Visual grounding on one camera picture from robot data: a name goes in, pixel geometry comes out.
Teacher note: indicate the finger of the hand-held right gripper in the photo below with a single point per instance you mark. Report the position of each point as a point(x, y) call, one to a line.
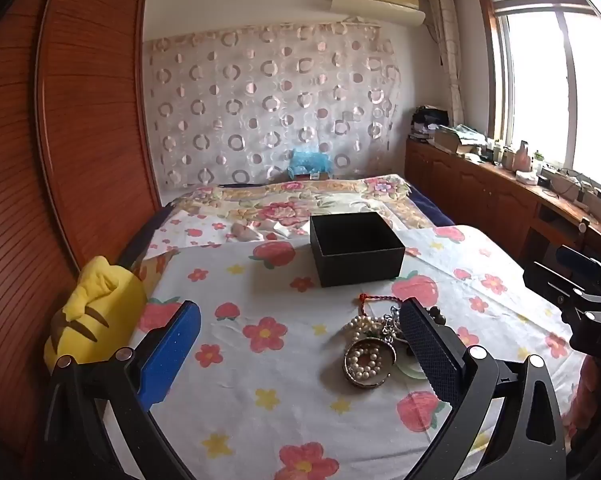
point(572, 257)
point(550, 280)

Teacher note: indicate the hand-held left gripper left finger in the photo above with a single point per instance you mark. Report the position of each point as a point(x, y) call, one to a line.
point(170, 355)

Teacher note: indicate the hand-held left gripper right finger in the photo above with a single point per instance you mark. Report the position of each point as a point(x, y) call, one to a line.
point(430, 355)

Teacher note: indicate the pale green jade bangle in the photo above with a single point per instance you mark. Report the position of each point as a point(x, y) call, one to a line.
point(408, 371)

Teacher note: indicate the round metal bangle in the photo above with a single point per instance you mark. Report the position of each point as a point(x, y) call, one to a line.
point(353, 377)

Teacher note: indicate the black square box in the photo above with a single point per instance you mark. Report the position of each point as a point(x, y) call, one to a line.
point(355, 247)

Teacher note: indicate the white power strip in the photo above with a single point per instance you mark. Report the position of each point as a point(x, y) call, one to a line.
point(560, 185)

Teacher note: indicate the yellow plush toy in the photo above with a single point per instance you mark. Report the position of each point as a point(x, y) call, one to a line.
point(98, 305)

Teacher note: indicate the wooden cabinet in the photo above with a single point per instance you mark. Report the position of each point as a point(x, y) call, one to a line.
point(480, 195)

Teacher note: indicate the dark blue mattress cover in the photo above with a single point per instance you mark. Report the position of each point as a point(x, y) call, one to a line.
point(430, 207)

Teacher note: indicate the cardboard box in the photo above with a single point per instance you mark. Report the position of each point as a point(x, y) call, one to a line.
point(453, 141)

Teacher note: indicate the window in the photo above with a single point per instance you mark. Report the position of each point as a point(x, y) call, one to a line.
point(555, 75)

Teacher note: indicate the floral blanket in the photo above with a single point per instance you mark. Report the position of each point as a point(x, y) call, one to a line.
point(290, 200)

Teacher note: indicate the blue gift bag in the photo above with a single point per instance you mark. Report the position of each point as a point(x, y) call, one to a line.
point(308, 161)

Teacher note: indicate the white window curtain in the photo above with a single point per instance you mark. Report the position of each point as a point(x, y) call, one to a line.
point(448, 55)

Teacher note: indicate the wooden slatted wardrobe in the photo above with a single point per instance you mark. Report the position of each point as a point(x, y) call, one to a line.
point(30, 160)

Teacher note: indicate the circle pattern wall curtain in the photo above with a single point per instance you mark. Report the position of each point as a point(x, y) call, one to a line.
point(270, 105)

